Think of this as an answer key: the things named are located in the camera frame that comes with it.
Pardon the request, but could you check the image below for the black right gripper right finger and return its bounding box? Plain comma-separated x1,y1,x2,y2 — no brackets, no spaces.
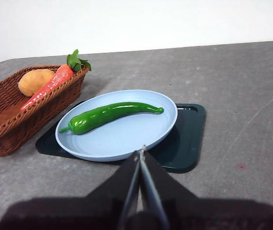
138,145,273,230

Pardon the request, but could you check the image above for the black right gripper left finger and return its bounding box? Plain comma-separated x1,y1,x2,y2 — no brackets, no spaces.
0,150,141,230

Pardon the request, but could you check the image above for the light blue round plate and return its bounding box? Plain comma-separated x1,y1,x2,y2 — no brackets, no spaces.
55,89,178,162

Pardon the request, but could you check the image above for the long green pepper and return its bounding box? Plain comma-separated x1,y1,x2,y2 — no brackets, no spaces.
59,102,164,136

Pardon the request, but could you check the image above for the black rectangular tray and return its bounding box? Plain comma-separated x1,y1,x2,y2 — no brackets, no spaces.
35,100,206,174

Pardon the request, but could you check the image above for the brown wicker basket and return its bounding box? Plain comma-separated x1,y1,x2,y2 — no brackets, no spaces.
0,65,89,158

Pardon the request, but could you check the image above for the orange carrot with green leaves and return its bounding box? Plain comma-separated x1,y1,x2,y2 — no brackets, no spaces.
20,49,92,112

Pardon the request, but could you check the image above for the yellow-brown potato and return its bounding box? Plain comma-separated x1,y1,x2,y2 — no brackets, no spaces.
18,69,56,97

